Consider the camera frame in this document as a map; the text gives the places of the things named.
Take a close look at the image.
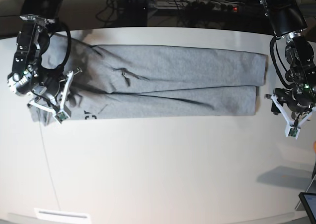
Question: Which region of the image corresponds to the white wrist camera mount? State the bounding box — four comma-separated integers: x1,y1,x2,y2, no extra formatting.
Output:
27,67,82,124
264,94,316,139

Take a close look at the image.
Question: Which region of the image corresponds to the white label on table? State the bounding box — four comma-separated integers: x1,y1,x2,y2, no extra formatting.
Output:
34,208,91,219

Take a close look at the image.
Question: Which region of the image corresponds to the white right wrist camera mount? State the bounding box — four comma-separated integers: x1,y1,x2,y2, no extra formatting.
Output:
27,67,82,124

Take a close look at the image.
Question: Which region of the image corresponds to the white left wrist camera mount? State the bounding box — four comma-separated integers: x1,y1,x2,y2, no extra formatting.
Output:
264,94,316,139

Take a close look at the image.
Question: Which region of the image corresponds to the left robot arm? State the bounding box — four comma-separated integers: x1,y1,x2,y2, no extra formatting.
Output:
259,0,316,114

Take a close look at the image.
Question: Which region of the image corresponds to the grey T-shirt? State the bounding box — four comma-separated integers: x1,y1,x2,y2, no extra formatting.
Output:
28,31,269,126

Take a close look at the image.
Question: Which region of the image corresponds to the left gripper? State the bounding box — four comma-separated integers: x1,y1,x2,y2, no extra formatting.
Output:
273,88,314,114

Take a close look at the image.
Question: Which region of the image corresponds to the white power strip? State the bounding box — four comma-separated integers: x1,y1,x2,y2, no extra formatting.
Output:
154,0,242,13

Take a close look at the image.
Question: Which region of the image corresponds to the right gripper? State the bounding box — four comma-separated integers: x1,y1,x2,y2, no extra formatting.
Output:
31,73,74,108

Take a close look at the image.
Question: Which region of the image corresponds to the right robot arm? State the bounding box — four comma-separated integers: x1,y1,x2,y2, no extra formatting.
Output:
7,0,72,110

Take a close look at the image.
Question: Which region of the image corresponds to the black tablet screen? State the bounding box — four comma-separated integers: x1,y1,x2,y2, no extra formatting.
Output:
299,192,316,224

